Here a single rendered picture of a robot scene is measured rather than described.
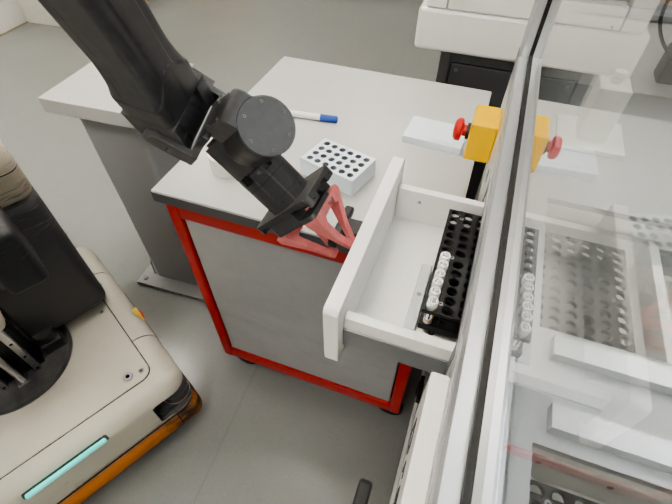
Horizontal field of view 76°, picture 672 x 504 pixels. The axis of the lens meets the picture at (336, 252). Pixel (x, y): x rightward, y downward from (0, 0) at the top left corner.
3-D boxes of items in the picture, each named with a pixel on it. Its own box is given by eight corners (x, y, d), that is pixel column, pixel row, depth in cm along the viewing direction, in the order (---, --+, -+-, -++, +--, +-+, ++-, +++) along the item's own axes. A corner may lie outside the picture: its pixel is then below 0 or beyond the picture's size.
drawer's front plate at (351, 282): (324, 359, 53) (322, 309, 45) (387, 209, 71) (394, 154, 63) (337, 363, 53) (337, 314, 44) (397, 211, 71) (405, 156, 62)
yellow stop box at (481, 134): (458, 158, 77) (467, 123, 71) (464, 137, 81) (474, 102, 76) (487, 164, 75) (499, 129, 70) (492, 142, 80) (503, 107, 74)
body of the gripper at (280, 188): (317, 209, 46) (267, 160, 43) (266, 239, 53) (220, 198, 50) (337, 174, 50) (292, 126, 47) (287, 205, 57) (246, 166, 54)
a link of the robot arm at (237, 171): (226, 115, 50) (193, 149, 48) (242, 96, 44) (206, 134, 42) (269, 157, 53) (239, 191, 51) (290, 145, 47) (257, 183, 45)
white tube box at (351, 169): (301, 173, 86) (299, 157, 84) (325, 153, 91) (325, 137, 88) (351, 196, 82) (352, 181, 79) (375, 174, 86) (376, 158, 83)
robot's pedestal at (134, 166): (137, 283, 163) (30, 98, 106) (179, 230, 182) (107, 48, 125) (208, 303, 157) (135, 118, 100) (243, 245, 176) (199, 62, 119)
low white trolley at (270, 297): (225, 367, 140) (149, 190, 83) (300, 238, 179) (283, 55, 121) (397, 430, 127) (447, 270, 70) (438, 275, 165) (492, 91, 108)
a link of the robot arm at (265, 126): (175, 71, 46) (140, 139, 45) (194, 21, 36) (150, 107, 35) (271, 129, 52) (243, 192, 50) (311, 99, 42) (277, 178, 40)
